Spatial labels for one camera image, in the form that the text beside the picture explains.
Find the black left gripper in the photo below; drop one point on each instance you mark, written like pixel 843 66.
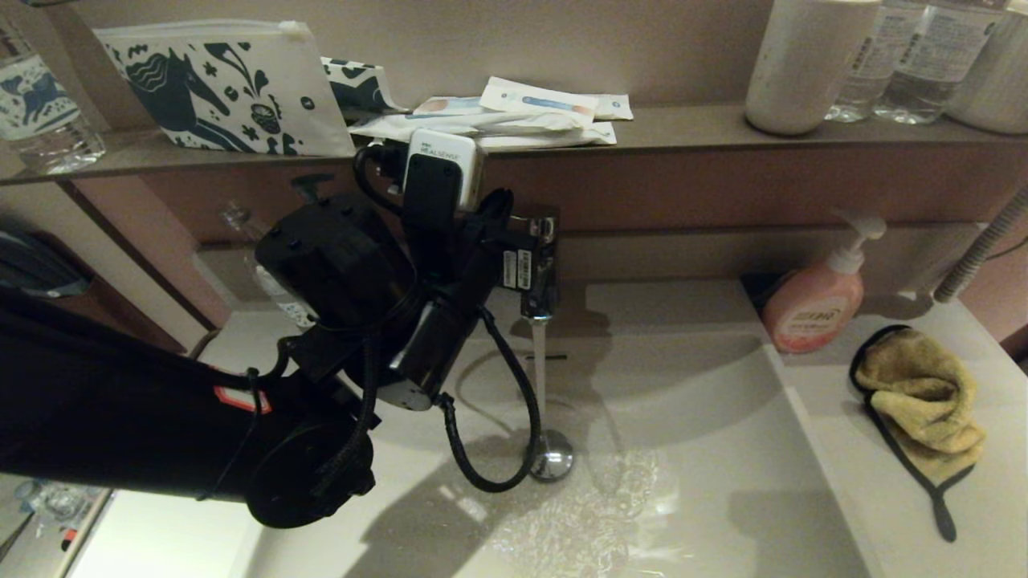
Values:
pixel 486 257

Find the chrome faucet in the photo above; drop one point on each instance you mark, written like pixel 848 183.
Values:
pixel 546 301

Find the yellow cloth with black trim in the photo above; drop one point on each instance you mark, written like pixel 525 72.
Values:
pixel 919 393

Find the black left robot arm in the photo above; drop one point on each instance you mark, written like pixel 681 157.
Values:
pixel 120 417

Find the white sink basin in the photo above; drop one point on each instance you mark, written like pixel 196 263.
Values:
pixel 723 449

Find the long white sachet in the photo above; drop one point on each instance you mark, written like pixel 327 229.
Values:
pixel 450 124

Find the white sachet blue red stripe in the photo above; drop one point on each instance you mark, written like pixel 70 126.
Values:
pixel 538 101

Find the white sachet orange blue print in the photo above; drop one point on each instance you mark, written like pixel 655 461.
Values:
pixel 446 105

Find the small blue patterned pouch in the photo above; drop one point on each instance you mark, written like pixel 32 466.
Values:
pixel 360 87

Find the dark grey pump bottle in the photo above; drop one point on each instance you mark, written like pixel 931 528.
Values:
pixel 309 185

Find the chrome drain stopper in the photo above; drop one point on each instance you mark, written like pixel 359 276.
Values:
pixel 558 463

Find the clear slim plastic bottle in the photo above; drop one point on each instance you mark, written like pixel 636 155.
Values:
pixel 239 221

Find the pink soap pump bottle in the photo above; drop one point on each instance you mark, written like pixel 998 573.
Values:
pixel 809 309

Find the white ceramic cup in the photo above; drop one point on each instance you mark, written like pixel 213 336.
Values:
pixel 803 72
pixel 1002 88

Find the white pouch blue horse print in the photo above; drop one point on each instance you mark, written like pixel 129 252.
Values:
pixel 233 88

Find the clear water bottle white label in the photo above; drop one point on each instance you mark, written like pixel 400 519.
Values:
pixel 932 64
pixel 871 72

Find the brown wooden rack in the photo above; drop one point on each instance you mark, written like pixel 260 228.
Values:
pixel 136 321

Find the dark blue grey object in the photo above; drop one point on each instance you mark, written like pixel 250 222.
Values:
pixel 36 269

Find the water bottle blue horse label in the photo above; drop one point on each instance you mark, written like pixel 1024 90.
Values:
pixel 40 112

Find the shrink-wrapped pack of bottles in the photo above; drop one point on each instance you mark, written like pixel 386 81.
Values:
pixel 56 502

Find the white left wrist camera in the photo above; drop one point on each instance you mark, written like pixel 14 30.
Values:
pixel 438 156

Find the brown wall shelf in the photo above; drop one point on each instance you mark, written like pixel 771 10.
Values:
pixel 683 128

